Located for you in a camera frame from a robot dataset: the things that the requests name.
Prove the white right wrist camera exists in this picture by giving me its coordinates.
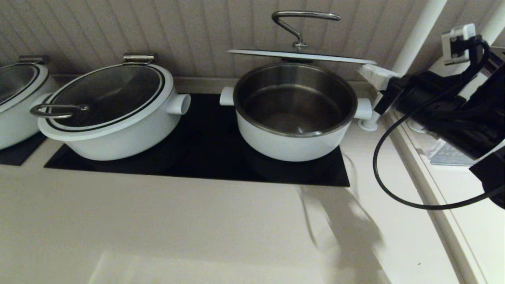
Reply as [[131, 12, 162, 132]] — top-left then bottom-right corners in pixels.
[[441, 24, 477, 65]]

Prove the glass lid white rim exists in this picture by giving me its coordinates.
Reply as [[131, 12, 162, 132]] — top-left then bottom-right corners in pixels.
[[0, 63, 49, 115], [227, 11, 377, 65], [30, 63, 174, 141]]

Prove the black induction cooktop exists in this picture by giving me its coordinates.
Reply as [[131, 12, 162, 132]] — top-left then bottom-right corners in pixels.
[[0, 132, 48, 166], [43, 93, 350, 187]]

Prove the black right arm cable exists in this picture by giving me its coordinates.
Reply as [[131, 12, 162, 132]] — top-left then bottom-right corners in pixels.
[[372, 35, 505, 210]]

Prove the white cooking pot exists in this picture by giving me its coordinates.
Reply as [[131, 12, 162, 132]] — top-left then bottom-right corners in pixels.
[[219, 57, 373, 162], [37, 53, 191, 161], [0, 55, 60, 150]]

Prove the clear acrylic sign holder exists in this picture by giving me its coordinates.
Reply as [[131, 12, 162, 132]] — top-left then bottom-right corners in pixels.
[[424, 138, 476, 166]]

